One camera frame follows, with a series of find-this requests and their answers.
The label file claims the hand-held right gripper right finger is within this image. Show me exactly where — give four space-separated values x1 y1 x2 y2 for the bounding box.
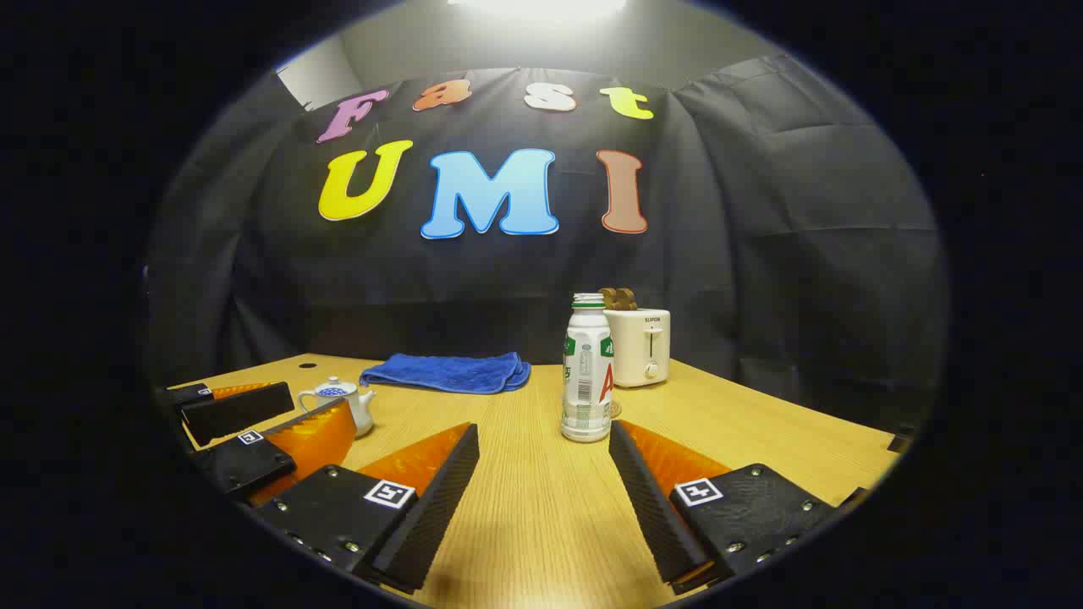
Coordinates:
607 419 840 595

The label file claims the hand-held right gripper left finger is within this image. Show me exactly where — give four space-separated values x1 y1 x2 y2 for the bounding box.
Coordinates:
252 421 481 595

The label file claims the white teacup with spout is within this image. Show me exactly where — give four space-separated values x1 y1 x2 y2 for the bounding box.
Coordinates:
296 386 377 438

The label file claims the white water bottle green label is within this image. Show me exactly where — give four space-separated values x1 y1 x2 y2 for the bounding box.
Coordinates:
561 294 616 443

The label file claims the blue towel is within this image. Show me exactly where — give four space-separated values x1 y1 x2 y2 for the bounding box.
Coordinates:
360 352 532 395

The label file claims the white toaster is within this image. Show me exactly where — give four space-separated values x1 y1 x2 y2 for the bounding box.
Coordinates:
603 309 671 388

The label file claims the black backdrop cloth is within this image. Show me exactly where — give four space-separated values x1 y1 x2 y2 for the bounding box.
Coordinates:
144 55 944 432

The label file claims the ceiling light panel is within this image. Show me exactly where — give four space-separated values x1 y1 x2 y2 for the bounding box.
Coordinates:
448 0 627 22

